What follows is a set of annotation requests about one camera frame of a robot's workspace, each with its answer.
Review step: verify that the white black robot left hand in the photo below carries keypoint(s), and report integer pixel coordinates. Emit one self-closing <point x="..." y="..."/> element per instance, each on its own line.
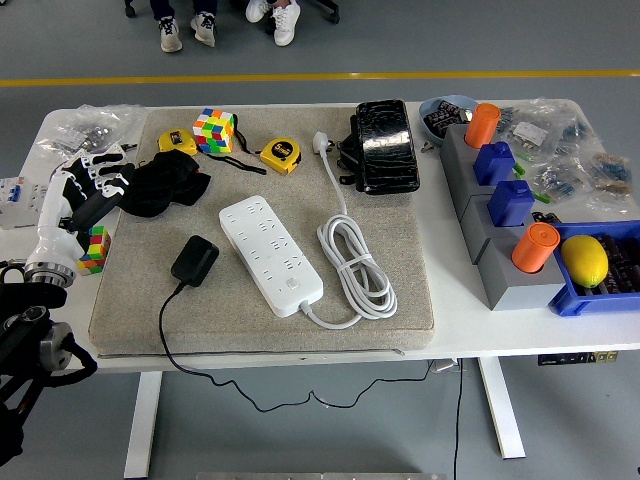
<point x="52" y="215"/>

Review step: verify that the black plug adapter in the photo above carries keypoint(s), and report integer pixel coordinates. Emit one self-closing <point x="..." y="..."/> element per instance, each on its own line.
<point x="195" y="260"/>

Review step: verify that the white power strip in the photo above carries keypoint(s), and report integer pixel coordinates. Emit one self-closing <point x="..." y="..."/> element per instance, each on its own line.
<point x="270" y="255"/>

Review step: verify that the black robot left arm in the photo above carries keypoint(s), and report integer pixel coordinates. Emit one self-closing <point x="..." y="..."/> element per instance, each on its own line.
<point x="25" y="330"/>

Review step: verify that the white circuit breaker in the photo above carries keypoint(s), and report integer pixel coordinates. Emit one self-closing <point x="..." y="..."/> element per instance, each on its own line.
<point x="20" y="200"/>

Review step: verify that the small colourful puzzle cube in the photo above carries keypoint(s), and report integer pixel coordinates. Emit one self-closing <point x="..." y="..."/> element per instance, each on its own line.
<point x="97" y="250"/>

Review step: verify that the clear bag of metal parts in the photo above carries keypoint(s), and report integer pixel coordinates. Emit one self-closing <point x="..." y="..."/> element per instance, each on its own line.
<point x="85" y="130"/>

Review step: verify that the black cloth pouch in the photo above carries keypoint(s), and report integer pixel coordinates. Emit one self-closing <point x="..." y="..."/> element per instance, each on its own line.
<point x="170" y="180"/>

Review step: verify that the plain yellow tape measure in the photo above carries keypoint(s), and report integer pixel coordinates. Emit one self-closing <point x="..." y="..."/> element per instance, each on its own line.
<point x="175" y="140"/>

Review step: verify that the large colourful puzzle cube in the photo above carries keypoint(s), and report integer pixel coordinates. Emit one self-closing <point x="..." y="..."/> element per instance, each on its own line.
<point x="214" y="131"/>

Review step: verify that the person's foot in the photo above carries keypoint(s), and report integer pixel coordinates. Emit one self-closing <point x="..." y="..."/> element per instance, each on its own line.
<point x="171" y="35"/>
<point x="286" y="22"/>
<point x="257" y="10"/>
<point x="204" y="30"/>

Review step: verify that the black chair caster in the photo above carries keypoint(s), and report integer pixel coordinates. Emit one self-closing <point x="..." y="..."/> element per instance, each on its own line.
<point x="331" y="15"/>
<point x="131" y="7"/>

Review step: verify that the white table leg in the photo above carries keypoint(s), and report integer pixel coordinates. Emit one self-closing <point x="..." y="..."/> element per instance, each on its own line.
<point x="502" y="410"/>
<point x="142" y="425"/>

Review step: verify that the person's leg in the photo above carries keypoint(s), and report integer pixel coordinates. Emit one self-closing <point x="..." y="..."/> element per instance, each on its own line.
<point x="205" y="6"/>
<point x="162" y="7"/>

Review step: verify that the yellow tape measure 5m print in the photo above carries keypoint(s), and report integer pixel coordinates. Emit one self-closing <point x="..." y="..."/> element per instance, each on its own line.
<point x="280" y="152"/>

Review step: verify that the grey-brown mat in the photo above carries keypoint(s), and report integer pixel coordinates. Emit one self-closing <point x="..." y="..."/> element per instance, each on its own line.
<point x="390" y="225"/>

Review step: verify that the glossy black case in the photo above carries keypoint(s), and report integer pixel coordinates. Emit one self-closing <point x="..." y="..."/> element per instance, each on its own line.
<point x="387" y="145"/>

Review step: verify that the small metal clip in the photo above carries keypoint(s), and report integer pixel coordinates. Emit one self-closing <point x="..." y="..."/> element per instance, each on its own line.
<point x="426" y="146"/>

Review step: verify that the light blue bowl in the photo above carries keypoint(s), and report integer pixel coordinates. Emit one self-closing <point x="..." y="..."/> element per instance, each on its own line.
<point x="425" y="112"/>

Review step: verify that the dark components in bowl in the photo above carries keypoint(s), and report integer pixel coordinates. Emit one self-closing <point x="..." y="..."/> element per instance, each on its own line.
<point x="442" y="119"/>

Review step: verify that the grey peg holder block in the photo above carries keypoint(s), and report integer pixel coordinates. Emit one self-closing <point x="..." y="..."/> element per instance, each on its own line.
<point x="510" y="287"/>
<point x="475" y="225"/>
<point x="457" y="160"/>

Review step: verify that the orange cylinder peg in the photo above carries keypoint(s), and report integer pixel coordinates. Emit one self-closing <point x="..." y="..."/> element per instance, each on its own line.
<point x="532" y="247"/>
<point x="482" y="125"/>

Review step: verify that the blue block peg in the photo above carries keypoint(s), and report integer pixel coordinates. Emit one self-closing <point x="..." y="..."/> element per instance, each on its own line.
<point x="492" y="162"/>
<point x="510" y="202"/>

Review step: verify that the small green part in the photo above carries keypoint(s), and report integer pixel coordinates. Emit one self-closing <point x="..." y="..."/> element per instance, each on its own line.
<point x="520" y="168"/>
<point x="542" y="197"/>

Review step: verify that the clear bag with white label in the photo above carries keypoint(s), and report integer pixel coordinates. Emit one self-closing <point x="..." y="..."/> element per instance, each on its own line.
<point x="530" y="132"/>

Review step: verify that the black electronic component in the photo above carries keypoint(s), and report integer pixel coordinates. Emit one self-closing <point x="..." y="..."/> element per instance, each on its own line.
<point x="546" y="218"/>

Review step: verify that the clear bag of blue resistors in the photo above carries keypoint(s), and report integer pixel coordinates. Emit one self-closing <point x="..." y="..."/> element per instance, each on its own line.
<point x="557" y="180"/>

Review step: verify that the blue plastic bin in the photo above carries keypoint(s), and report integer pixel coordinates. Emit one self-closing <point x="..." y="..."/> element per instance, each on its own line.
<point x="570" y="300"/>

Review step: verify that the yellow lemon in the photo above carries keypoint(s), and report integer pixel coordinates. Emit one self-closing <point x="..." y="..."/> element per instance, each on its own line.
<point x="585" y="260"/>

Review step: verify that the black table control panel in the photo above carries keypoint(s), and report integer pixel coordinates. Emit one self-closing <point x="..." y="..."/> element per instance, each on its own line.
<point x="575" y="358"/>

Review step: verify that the clear bag of brown resistors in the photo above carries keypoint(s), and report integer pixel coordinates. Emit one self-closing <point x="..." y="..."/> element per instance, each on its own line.
<point x="612" y="170"/>

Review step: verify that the dark components in bin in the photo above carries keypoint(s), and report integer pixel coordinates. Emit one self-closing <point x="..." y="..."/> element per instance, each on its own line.
<point x="625" y="265"/>

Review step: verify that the silver under-table bracket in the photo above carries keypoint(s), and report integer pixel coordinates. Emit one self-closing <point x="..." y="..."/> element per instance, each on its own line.
<point x="445" y="365"/>

